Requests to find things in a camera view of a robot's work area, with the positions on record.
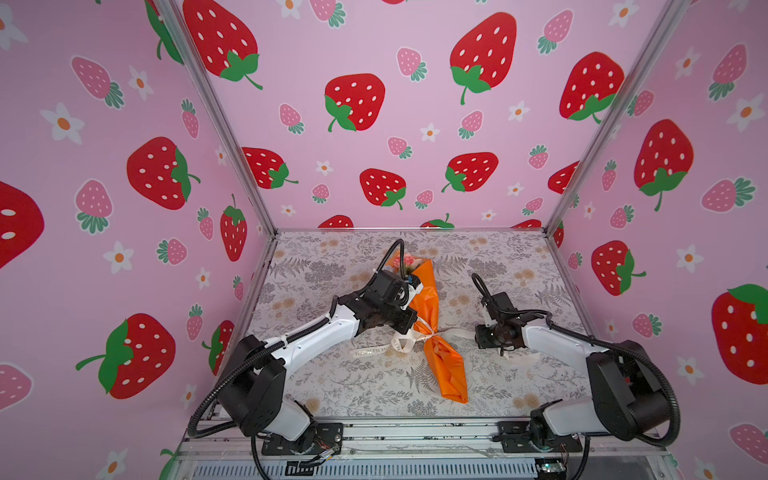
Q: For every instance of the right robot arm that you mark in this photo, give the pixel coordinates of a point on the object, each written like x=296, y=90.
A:
x=630, y=397

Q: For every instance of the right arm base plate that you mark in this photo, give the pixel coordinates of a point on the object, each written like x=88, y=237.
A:
x=523, y=437

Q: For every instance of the vertical aluminium post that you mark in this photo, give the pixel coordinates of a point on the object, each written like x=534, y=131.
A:
x=199, y=75
x=663, y=29

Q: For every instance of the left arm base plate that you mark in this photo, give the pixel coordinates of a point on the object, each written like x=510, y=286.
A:
x=317, y=439

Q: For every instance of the left vertical aluminium post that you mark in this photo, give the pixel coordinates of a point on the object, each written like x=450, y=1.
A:
x=199, y=75

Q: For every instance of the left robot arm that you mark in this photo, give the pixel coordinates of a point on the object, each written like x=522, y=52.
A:
x=250, y=395

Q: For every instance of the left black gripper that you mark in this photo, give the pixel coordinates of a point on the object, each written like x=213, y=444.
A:
x=408, y=317

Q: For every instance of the cream ribbon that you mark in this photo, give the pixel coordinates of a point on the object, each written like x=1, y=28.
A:
x=404, y=343

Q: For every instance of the orange wrapping paper sheet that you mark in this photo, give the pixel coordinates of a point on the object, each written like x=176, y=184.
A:
x=445, y=363

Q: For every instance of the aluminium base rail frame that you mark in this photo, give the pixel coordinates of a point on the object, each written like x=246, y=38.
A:
x=423, y=448

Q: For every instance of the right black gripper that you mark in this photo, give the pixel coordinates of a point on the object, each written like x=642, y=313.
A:
x=479, y=335

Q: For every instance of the right vertical aluminium post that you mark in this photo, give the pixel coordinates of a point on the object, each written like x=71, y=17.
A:
x=663, y=29

